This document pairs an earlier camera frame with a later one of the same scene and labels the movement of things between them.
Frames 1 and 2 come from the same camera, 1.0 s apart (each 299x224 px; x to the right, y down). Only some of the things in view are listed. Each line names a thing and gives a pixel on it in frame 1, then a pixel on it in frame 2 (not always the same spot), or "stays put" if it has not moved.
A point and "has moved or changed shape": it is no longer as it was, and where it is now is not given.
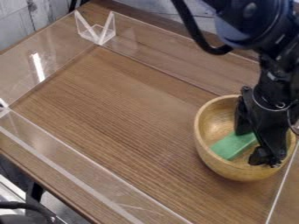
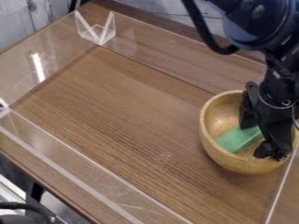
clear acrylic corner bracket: x=97 y=33 stays put
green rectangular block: x=235 y=145 has moved or changed shape
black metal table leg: x=36 y=192 stays put
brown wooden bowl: x=213 y=126 has moved or changed shape
